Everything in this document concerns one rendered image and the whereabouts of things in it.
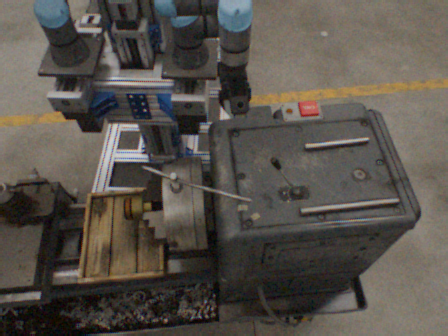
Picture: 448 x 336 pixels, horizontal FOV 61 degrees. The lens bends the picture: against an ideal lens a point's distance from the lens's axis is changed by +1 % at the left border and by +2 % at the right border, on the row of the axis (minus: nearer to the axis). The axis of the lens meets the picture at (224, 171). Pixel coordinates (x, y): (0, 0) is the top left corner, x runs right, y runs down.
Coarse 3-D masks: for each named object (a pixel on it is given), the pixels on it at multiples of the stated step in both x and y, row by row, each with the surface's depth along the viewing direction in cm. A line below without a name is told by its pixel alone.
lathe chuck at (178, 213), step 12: (168, 168) 118; (180, 168) 118; (168, 180) 114; (168, 192) 113; (180, 192) 113; (168, 204) 112; (180, 204) 112; (192, 204) 112; (168, 216) 112; (180, 216) 112; (192, 216) 112; (168, 228) 113; (180, 228) 113; (192, 228) 114; (168, 240) 115; (180, 240) 116; (192, 240) 116
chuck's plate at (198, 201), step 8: (192, 160) 122; (200, 160) 121; (192, 168) 117; (200, 168) 117; (192, 176) 115; (200, 176) 115; (200, 184) 114; (192, 192) 113; (200, 192) 113; (192, 200) 112; (200, 200) 112; (200, 208) 112; (200, 216) 113; (200, 224) 113; (200, 232) 115; (200, 240) 117; (200, 248) 122
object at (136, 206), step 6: (132, 198) 125; (138, 198) 125; (126, 204) 124; (132, 204) 123; (138, 204) 123; (144, 204) 124; (150, 204) 124; (126, 210) 123; (132, 210) 123; (138, 210) 123; (144, 210) 124; (150, 210) 124; (126, 216) 124; (132, 216) 124; (138, 216) 124
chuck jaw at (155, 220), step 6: (162, 210) 124; (144, 216) 123; (150, 216) 123; (156, 216) 123; (162, 216) 122; (144, 222) 123; (150, 222) 121; (156, 222) 121; (162, 222) 121; (150, 228) 121; (156, 228) 120; (162, 228) 120; (156, 234) 118; (162, 234) 118; (156, 240) 118; (162, 240) 118; (174, 246) 119
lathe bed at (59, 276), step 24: (72, 216) 152; (72, 240) 147; (72, 264) 141; (168, 264) 139; (192, 264) 139; (216, 264) 139; (72, 288) 146; (96, 288) 149; (120, 288) 150; (144, 288) 151
